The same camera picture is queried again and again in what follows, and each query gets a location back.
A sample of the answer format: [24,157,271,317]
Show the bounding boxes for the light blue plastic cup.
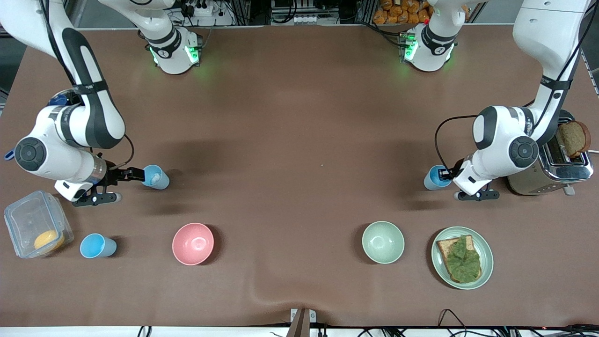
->
[424,165,453,191]
[80,233,117,259]
[142,165,170,190]

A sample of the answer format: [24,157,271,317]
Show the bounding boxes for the toast slice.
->
[436,235,482,283]

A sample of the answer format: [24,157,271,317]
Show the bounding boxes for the beige chrome toaster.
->
[506,109,595,196]

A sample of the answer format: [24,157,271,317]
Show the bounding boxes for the pale green plate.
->
[431,226,494,290]

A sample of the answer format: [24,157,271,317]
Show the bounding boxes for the green lettuce leaf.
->
[445,235,482,284]

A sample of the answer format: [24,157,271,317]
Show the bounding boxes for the pink bowl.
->
[172,222,215,266]

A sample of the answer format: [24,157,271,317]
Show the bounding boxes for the pale green bowl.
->
[362,220,405,264]

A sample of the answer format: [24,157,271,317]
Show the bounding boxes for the glass lid with blue knob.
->
[48,89,84,107]

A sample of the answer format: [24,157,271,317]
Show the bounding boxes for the orange round food piece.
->
[34,229,65,252]

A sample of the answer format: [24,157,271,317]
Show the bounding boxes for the clear plastic food container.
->
[4,190,74,259]

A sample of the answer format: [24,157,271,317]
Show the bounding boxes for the dark brown bread slice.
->
[557,120,592,158]

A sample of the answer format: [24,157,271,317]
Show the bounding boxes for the bag of orange buns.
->
[373,0,431,25]

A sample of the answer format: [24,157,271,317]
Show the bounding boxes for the white power strip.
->
[180,0,216,17]

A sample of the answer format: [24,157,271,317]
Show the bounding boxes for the control box with white connectors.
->
[270,0,328,25]

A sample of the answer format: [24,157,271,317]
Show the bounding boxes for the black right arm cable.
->
[112,134,135,170]

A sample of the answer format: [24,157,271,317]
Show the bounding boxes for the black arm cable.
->
[434,115,478,174]
[112,134,135,170]

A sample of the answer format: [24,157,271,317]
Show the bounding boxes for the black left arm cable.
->
[434,115,478,174]

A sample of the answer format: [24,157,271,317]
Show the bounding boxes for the black saucepan with blue handle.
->
[4,88,89,161]

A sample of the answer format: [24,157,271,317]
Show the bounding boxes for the black looped cable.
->
[438,308,468,330]

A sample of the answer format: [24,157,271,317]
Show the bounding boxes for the aluminium frame rail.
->
[63,0,87,28]

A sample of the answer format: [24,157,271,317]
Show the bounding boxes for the metal table edge bracket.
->
[286,308,316,337]

